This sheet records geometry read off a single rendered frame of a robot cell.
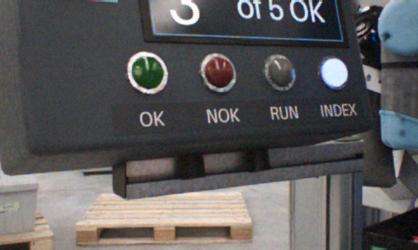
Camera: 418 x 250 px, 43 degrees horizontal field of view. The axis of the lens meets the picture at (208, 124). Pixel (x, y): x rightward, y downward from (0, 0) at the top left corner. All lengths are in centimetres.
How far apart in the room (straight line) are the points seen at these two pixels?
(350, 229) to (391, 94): 24
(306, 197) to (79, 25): 226
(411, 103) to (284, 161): 27
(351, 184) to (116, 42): 28
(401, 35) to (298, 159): 26
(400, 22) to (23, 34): 48
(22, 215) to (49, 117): 335
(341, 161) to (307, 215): 205
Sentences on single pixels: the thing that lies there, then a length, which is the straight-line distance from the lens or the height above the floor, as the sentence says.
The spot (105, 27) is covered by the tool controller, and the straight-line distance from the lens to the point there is 33.
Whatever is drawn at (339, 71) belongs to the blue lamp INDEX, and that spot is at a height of 112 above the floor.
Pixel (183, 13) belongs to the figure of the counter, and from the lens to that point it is 35.
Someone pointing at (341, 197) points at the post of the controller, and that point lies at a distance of 51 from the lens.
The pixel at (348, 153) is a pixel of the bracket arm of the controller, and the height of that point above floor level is 104.
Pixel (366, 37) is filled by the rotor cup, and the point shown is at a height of 119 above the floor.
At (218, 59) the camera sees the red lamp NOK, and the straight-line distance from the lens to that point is 35.
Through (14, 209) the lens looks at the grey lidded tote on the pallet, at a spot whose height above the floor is 31.
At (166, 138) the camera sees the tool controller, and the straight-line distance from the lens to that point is 33.
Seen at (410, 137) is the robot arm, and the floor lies 104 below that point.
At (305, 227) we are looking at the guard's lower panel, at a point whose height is 42.
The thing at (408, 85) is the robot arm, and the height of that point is 110.
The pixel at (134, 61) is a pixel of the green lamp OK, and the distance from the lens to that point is 33.
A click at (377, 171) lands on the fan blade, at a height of 95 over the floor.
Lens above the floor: 111
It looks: 5 degrees down
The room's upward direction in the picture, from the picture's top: 1 degrees counter-clockwise
